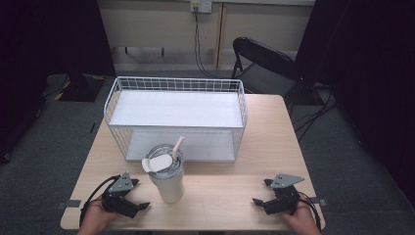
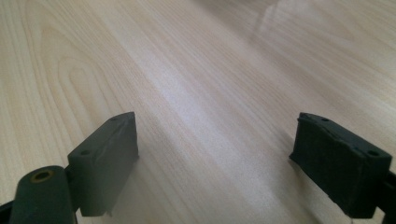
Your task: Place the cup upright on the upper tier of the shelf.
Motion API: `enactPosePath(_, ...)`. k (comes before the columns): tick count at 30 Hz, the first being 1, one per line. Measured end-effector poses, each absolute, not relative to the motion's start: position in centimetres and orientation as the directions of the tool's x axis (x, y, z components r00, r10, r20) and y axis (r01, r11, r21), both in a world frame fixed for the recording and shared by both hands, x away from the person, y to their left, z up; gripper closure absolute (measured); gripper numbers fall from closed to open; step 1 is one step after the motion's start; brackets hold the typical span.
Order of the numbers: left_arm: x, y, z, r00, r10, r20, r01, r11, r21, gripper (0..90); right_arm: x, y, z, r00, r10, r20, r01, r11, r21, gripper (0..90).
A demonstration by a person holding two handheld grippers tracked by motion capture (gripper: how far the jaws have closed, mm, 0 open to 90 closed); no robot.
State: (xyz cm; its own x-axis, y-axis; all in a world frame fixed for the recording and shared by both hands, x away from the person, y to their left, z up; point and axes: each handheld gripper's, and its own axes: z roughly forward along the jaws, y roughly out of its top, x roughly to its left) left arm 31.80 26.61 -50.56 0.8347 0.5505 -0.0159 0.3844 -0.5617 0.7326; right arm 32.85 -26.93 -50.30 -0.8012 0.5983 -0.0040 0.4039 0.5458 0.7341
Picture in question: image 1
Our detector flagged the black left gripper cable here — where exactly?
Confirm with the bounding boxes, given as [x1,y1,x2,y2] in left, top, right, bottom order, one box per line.
[78,174,121,228]

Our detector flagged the grey tape strip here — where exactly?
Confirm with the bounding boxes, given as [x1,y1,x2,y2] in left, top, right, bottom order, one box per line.
[309,196,328,208]
[55,199,82,211]

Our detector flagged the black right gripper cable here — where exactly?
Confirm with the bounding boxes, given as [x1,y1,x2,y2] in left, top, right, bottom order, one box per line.
[297,191,323,231]

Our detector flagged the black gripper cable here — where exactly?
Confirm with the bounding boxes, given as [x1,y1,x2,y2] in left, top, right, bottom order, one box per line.
[78,174,121,228]
[297,191,323,231]

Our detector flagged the person's left hand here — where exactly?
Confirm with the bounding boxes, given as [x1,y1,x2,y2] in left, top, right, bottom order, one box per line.
[76,198,122,235]

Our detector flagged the black floor cables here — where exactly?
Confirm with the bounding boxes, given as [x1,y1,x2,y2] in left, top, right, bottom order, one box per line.
[291,87,341,142]

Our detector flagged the black folding chair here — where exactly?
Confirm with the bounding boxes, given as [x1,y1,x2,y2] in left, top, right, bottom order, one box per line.
[230,36,328,110]

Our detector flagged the white wire shelf rack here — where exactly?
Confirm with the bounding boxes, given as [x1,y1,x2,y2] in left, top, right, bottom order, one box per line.
[103,75,249,164]

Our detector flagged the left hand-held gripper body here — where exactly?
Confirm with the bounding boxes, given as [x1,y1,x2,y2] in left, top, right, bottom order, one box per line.
[101,170,140,219]

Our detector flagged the white tumbler cup with straw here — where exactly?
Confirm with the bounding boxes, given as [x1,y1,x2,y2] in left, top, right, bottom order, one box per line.
[141,135,186,205]

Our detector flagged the black wall socket cable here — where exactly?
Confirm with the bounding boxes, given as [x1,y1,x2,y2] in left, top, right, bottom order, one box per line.
[193,7,230,79]

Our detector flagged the black curtain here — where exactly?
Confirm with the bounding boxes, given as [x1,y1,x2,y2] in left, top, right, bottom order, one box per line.
[0,0,117,165]
[295,0,415,208]

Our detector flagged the white wall socket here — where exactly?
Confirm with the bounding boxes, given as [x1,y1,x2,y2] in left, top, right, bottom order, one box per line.
[190,0,213,15]

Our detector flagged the person's right hand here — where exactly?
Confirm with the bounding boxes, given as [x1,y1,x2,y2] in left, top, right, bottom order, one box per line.
[279,201,323,235]

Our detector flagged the dark stand base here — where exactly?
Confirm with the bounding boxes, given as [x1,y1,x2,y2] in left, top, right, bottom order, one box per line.
[40,72,108,103]

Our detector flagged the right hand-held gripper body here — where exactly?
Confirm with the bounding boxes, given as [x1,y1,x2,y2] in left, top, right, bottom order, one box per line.
[262,173,305,216]

